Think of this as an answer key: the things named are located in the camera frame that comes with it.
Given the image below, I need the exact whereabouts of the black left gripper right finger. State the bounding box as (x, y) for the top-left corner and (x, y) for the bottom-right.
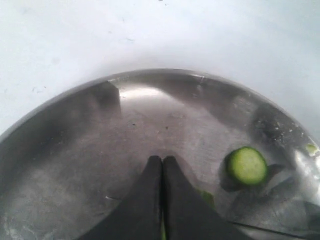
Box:
(162, 156), (251, 240)

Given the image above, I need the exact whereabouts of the round stainless steel plate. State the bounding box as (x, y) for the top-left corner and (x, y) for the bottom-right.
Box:
(0, 69), (320, 240)

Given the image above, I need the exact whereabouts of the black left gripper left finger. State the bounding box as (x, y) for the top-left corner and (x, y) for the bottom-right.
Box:
(79, 155), (163, 240)

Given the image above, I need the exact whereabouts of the round green cucumber slice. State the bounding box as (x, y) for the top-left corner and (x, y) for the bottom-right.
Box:
(225, 146), (268, 186)

